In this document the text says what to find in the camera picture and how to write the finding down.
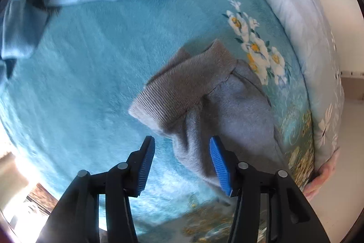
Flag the grey fleece sweatpants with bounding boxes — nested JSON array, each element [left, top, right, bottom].
[[129, 40, 286, 186]]

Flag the pink clothing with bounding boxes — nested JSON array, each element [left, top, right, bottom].
[[303, 149, 340, 201]]

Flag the teal floral bed blanket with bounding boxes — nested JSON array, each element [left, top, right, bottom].
[[1, 0, 314, 198]]

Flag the grey-blue daisy duvet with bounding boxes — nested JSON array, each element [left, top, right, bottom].
[[266, 0, 344, 168]]

